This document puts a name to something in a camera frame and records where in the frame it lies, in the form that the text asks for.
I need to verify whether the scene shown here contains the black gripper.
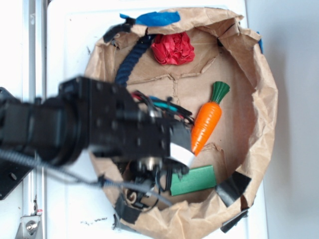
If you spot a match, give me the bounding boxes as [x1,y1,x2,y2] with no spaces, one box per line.
[89,82,196,175]

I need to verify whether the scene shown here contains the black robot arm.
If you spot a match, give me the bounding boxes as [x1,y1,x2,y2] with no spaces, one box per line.
[0,77,195,173]

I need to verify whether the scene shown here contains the orange plastic toy carrot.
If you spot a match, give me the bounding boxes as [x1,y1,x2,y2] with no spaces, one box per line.
[191,81,230,156]

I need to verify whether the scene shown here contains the green rectangular block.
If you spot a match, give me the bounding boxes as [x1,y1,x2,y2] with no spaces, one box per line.
[170,165,217,196]

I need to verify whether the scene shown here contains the black tape piece bottom left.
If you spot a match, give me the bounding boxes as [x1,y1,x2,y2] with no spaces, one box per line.
[115,196,141,225]

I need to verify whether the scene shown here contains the black tape piece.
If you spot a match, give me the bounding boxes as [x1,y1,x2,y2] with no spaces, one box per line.
[220,208,248,233]
[103,17,136,43]
[215,171,251,207]
[115,196,141,225]

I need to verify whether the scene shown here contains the crumpled red paper ball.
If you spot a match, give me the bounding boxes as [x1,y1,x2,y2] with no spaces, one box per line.
[151,32,195,65]

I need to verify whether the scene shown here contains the brown paper bag tray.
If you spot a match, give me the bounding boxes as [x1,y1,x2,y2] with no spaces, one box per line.
[85,7,278,239]

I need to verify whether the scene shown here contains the white plastic board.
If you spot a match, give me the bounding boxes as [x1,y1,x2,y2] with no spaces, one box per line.
[45,0,269,239]

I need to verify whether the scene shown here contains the black tape piece top left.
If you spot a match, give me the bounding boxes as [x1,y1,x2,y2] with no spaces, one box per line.
[103,17,136,43]

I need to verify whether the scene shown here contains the black tape piece bottom right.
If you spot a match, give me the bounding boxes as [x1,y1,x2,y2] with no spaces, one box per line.
[220,208,248,233]

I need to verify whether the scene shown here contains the blue tape piece right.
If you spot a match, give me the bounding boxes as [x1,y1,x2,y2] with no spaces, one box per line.
[257,31,264,54]

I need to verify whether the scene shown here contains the dark blue twisted rope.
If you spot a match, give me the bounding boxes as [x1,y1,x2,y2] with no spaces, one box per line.
[115,34,156,87]

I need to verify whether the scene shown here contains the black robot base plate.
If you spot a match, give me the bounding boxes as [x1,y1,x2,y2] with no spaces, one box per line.
[0,87,32,200]

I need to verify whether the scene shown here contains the metal corner bracket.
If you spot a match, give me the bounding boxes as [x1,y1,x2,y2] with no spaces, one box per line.
[15,215,43,239]

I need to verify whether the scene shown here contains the aluminium extrusion rail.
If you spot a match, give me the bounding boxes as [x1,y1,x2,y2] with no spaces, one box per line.
[22,0,49,239]

